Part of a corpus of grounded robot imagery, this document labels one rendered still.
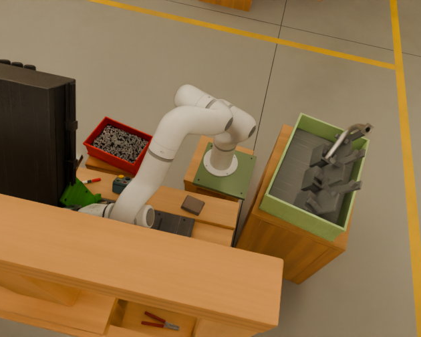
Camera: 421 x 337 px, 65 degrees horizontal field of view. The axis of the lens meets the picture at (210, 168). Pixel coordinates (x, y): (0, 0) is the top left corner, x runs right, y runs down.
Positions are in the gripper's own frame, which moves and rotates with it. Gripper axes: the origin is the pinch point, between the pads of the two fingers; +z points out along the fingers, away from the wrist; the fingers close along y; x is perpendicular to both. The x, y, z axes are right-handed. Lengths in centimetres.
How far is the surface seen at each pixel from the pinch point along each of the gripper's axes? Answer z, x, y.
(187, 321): -35, 51, -18
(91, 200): 2.9, -1.1, -14.1
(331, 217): -94, 22, -78
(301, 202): -80, 12, -71
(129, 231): -60, -18, 59
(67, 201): 2.4, -4.3, -0.1
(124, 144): 15, -20, -63
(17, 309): -19.7, 8.7, 44.7
